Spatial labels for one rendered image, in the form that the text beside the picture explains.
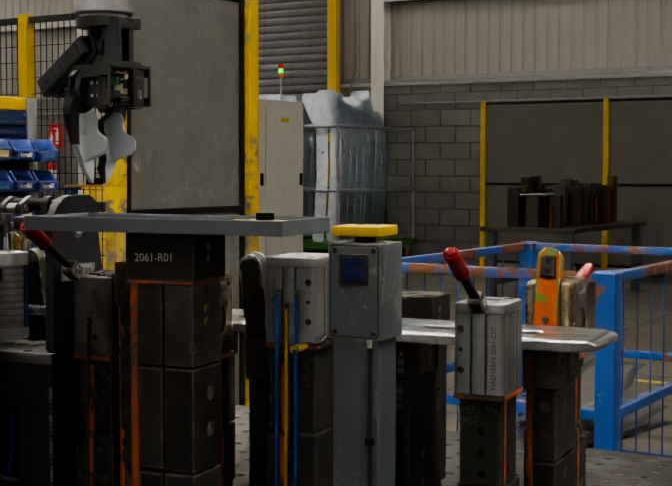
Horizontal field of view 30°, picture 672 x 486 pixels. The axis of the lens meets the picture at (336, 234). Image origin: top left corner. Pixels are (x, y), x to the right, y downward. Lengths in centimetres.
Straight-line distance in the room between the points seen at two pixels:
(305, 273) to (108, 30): 40
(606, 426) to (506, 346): 197
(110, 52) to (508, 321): 61
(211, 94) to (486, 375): 391
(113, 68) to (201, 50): 370
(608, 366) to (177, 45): 247
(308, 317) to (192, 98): 366
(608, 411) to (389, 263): 212
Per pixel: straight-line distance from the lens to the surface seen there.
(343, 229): 146
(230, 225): 148
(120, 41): 162
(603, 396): 353
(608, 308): 349
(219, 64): 544
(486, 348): 158
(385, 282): 145
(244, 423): 263
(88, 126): 165
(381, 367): 147
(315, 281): 165
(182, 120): 521
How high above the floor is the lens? 123
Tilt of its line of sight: 3 degrees down
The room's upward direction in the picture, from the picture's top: straight up
